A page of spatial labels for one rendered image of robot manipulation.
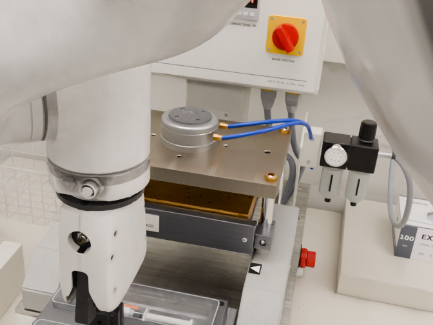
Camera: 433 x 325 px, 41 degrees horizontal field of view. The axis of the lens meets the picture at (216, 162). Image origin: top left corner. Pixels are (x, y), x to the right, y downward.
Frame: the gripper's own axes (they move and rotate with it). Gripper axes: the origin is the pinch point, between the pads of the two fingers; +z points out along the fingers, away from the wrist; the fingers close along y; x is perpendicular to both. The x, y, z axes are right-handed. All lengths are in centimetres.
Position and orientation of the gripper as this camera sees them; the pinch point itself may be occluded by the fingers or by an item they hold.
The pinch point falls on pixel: (105, 320)
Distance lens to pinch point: 59.3
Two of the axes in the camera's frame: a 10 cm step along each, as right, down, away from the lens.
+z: -0.6, 8.9, 4.6
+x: -9.8, -1.5, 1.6
